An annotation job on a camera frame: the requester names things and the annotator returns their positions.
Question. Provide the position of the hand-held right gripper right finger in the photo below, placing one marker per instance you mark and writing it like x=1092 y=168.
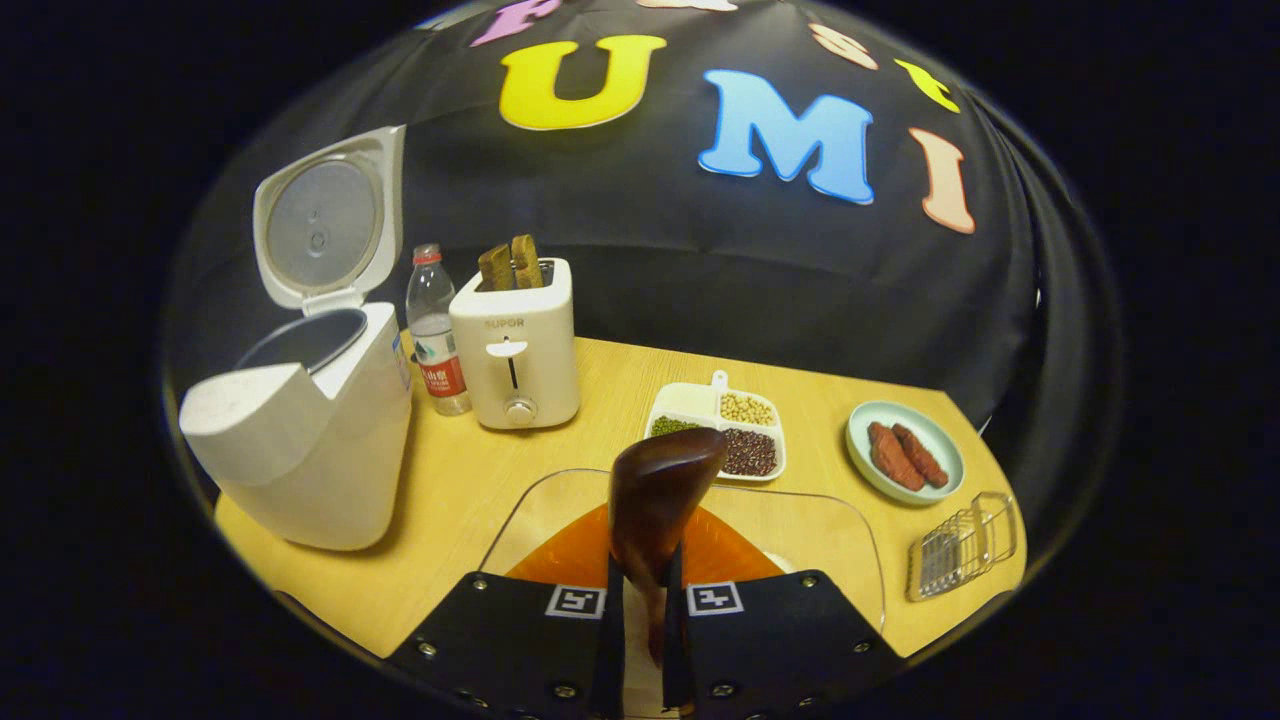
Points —
x=780 y=640

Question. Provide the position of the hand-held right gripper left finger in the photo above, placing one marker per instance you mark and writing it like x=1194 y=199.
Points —
x=520 y=640

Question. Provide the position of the dark wooden spoon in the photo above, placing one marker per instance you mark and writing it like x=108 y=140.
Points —
x=660 y=490

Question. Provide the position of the clear chopstick holder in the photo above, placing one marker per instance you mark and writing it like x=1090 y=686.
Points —
x=960 y=548

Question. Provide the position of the white rice cooker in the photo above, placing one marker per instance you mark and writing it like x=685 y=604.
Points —
x=300 y=450

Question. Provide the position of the white divided dish of beans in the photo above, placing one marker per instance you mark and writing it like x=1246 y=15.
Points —
x=745 y=435

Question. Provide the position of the pale green plate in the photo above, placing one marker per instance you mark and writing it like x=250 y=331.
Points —
x=935 y=440

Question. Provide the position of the white toaster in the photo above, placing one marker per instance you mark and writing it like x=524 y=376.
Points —
x=515 y=350

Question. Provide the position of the clear water bottle red label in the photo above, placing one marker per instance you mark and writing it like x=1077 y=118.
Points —
x=437 y=350

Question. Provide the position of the brown toast slice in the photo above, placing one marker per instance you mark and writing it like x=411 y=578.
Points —
x=527 y=262
x=495 y=268

